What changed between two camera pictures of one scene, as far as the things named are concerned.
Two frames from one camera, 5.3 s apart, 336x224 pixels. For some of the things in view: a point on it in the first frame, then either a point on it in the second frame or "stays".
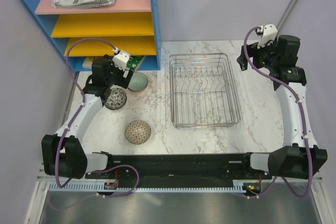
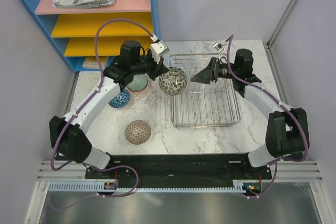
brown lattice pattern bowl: x=138 y=132 stays
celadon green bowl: x=138 y=82 stays
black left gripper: x=126 y=81 to x=158 y=68
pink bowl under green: x=140 y=92 stays
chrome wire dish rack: x=203 y=94 stays
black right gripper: x=254 y=52 to x=209 y=74
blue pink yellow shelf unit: x=132 y=24 stays
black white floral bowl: x=116 y=99 to x=174 y=82
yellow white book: x=87 y=62 stays
